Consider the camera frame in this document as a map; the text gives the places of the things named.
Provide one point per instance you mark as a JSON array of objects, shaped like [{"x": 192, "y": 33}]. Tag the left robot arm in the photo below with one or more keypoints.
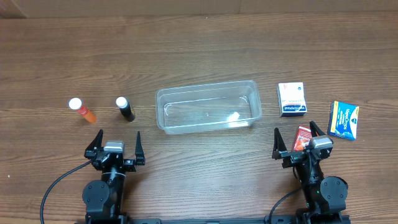
[{"x": 103, "y": 198}]

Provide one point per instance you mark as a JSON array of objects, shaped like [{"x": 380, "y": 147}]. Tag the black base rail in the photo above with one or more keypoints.
[{"x": 211, "y": 221}]

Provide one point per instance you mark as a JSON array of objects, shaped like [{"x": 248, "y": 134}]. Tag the blue yellow VapoDrops box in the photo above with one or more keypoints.
[{"x": 343, "y": 120}]

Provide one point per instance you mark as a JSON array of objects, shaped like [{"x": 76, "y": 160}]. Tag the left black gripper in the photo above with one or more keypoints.
[{"x": 140, "y": 152}]

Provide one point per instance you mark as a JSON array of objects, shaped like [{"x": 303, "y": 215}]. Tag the white blue plaster box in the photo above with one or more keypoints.
[{"x": 291, "y": 99}]

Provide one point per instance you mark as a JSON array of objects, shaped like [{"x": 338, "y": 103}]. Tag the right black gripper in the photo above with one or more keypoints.
[{"x": 278, "y": 151}]

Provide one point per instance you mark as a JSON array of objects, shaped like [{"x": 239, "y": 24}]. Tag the clear plastic container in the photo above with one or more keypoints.
[{"x": 208, "y": 107}]

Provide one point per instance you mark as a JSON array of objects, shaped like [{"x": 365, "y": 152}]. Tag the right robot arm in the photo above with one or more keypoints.
[{"x": 325, "y": 196}]

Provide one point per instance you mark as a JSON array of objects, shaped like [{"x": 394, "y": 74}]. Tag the black bottle white cap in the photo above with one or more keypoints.
[{"x": 125, "y": 108}]

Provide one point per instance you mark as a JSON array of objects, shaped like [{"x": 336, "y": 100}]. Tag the orange tube white cap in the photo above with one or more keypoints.
[{"x": 77, "y": 105}]

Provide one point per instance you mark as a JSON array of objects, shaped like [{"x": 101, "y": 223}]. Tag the red orange medicine box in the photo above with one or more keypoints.
[{"x": 302, "y": 138}]

